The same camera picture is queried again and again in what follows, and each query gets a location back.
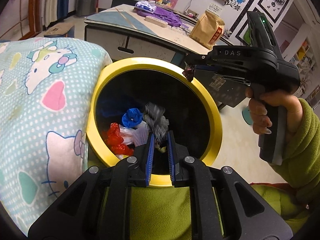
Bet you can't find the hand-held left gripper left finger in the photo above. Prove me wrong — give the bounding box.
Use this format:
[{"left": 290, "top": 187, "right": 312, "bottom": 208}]
[{"left": 27, "top": 132, "right": 155, "bottom": 240}]

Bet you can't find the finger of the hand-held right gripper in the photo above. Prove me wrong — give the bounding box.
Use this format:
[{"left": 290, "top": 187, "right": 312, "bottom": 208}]
[
  {"left": 192, "top": 64, "right": 222, "bottom": 72},
  {"left": 185, "top": 51, "right": 216, "bottom": 65}
]

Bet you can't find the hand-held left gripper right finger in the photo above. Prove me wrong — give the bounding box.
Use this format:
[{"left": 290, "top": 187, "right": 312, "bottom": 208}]
[{"left": 167, "top": 131, "right": 293, "bottom": 240}]

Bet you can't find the dark red candy wrapper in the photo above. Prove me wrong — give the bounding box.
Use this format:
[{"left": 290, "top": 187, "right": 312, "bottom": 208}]
[{"left": 182, "top": 64, "right": 197, "bottom": 82}]

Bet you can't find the lilac candy wrapper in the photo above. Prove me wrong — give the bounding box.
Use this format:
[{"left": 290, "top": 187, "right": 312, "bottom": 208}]
[{"left": 130, "top": 122, "right": 150, "bottom": 147}]

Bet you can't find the grey candy wrapper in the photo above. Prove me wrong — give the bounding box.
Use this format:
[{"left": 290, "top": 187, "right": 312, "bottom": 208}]
[{"left": 143, "top": 102, "right": 170, "bottom": 145}]

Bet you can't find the orange-red plastic wrapper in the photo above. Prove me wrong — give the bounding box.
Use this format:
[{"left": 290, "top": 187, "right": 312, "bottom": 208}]
[{"left": 104, "top": 122, "right": 134, "bottom": 155}]

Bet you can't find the blue candy wrapper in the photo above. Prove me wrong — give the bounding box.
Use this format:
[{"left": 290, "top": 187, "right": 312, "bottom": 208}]
[{"left": 122, "top": 107, "right": 143, "bottom": 128}]

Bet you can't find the yellow-rimmed black trash bin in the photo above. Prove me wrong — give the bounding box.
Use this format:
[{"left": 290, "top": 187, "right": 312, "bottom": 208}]
[{"left": 86, "top": 57, "right": 223, "bottom": 188}]

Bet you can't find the person's right forearm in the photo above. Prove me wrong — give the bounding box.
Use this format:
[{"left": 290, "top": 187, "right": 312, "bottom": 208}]
[{"left": 271, "top": 97, "right": 320, "bottom": 189}]

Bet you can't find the person's right hand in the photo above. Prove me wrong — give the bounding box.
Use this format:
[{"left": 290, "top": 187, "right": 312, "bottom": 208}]
[{"left": 246, "top": 86, "right": 303, "bottom": 135}]

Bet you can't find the brown paper bag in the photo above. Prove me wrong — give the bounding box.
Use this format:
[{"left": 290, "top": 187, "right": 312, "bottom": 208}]
[{"left": 189, "top": 10, "right": 225, "bottom": 50}]

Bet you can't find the white plastic wrapper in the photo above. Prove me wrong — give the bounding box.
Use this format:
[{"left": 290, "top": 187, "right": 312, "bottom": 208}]
[{"left": 119, "top": 124, "right": 140, "bottom": 145}]

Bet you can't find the shelf with books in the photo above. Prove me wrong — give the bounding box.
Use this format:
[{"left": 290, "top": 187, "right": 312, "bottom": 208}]
[{"left": 289, "top": 37, "right": 320, "bottom": 105}]

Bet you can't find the person's green fleece garment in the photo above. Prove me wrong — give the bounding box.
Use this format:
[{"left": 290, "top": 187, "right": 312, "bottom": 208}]
[{"left": 102, "top": 183, "right": 320, "bottom": 240}]

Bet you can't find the teal round pad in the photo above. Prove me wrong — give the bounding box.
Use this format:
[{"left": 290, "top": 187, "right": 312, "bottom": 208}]
[{"left": 241, "top": 107, "right": 254, "bottom": 126}]

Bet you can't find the purple bag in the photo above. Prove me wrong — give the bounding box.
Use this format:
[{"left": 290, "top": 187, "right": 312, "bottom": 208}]
[{"left": 134, "top": 6, "right": 183, "bottom": 28}]

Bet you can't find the beige power strip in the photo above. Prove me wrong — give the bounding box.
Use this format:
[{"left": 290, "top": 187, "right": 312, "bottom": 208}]
[{"left": 145, "top": 15, "right": 168, "bottom": 27}]

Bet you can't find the low coffee table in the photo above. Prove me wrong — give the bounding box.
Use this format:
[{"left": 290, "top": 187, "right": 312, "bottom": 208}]
[{"left": 84, "top": 4, "right": 247, "bottom": 110}]

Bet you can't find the white tissue pack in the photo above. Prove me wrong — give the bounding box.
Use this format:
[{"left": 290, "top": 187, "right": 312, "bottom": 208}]
[{"left": 135, "top": 0, "right": 157, "bottom": 14}]

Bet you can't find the cartoon cat printed blanket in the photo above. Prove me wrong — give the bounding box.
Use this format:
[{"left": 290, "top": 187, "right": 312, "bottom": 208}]
[{"left": 0, "top": 37, "right": 113, "bottom": 238}]

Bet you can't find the blue curtain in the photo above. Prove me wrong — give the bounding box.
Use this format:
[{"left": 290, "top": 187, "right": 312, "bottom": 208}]
[{"left": 56, "top": 0, "right": 69, "bottom": 20}]

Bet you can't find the beige curtain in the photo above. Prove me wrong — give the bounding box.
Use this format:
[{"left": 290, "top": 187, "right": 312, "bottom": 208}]
[{"left": 41, "top": 0, "right": 60, "bottom": 28}]

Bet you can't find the wooden sliding glass door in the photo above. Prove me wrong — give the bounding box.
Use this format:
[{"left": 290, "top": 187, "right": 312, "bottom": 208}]
[{"left": 5, "top": 0, "right": 43, "bottom": 42}]

